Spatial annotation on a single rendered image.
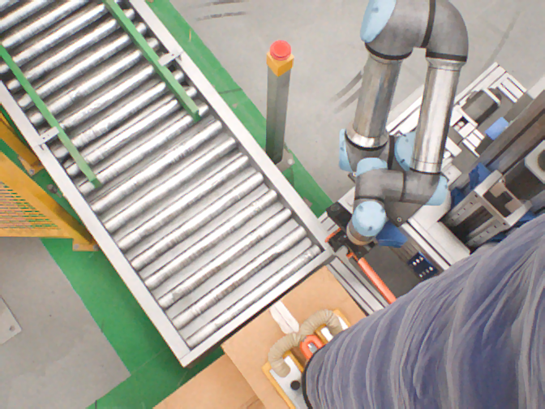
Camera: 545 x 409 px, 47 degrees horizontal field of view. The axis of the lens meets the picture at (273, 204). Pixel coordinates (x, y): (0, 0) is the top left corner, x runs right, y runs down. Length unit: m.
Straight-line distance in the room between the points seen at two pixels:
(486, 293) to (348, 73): 2.92
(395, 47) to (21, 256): 2.11
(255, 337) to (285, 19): 1.93
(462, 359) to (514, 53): 3.22
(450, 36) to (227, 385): 1.41
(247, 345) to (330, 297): 0.29
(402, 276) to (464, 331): 2.39
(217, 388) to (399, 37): 1.38
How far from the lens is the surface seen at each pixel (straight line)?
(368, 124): 1.67
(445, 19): 1.50
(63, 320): 3.00
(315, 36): 3.34
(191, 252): 2.37
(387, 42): 1.51
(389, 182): 1.55
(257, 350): 1.92
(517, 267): 0.36
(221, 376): 2.32
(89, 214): 2.43
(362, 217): 1.50
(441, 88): 1.53
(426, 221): 2.04
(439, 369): 0.43
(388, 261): 2.75
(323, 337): 1.91
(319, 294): 1.94
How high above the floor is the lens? 2.86
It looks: 74 degrees down
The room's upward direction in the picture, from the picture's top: 4 degrees clockwise
